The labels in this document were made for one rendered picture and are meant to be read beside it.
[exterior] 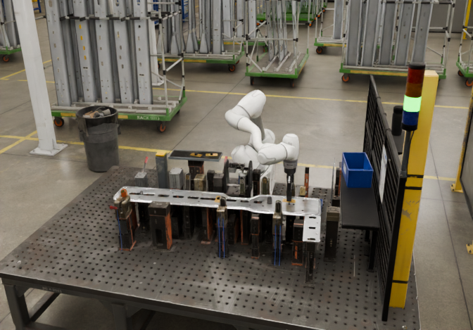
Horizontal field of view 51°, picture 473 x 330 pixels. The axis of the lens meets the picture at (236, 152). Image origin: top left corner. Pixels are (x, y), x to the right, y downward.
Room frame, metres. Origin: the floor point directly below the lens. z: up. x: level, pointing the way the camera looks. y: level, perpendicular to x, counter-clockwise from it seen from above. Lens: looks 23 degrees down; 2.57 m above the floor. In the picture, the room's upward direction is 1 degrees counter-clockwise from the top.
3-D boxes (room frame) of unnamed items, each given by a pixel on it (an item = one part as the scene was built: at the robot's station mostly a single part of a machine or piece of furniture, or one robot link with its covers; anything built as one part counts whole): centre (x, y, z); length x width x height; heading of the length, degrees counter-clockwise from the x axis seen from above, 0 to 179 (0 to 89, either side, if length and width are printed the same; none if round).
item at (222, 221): (2.68, 0.10, 0.87); 0.12 x 0.09 x 0.35; 170
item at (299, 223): (2.58, -0.37, 0.84); 0.11 x 0.10 x 0.28; 170
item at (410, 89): (2.06, -0.77, 1.96); 0.07 x 0.07 x 0.06
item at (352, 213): (2.90, -0.80, 1.01); 0.90 x 0.22 x 0.03; 170
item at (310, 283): (2.38, -0.42, 0.84); 0.11 x 0.06 x 0.29; 170
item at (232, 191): (3.05, -0.01, 0.94); 0.18 x 0.13 x 0.49; 80
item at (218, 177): (3.06, 0.12, 0.89); 0.13 x 0.11 x 0.38; 170
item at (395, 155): (2.98, -0.94, 0.77); 1.97 x 0.14 x 1.55; 170
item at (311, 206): (2.86, 0.15, 1.00); 1.38 x 0.22 x 0.02; 80
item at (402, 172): (2.06, -0.77, 1.79); 0.07 x 0.07 x 0.57
